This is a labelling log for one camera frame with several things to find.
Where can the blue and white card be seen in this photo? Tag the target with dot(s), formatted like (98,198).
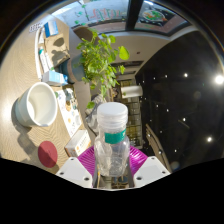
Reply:
(51,29)

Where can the green potted plant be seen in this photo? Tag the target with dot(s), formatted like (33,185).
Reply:
(96,63)

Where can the clear bottle with white cap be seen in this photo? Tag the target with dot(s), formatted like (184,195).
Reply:
(112,140)

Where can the flat round red coaster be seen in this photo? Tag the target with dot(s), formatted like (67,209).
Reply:
(47,154)

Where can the group of ceiling lights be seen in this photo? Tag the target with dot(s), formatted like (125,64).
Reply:
(219,79)

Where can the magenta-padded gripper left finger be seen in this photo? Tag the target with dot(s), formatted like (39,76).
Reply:
(75,171)

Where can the white and tan cardboard box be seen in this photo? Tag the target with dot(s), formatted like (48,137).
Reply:
(78,143)

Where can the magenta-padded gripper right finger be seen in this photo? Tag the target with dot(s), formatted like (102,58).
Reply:
(150,170)

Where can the white mug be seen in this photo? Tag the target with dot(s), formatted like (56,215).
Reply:
(40,105)

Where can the small blue and white box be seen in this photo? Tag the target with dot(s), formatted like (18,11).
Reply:
(53,78)

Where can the printed table menu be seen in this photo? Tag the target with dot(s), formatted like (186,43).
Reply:
(70,113)

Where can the framed wall poster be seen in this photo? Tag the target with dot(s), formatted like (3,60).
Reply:
(156,16)

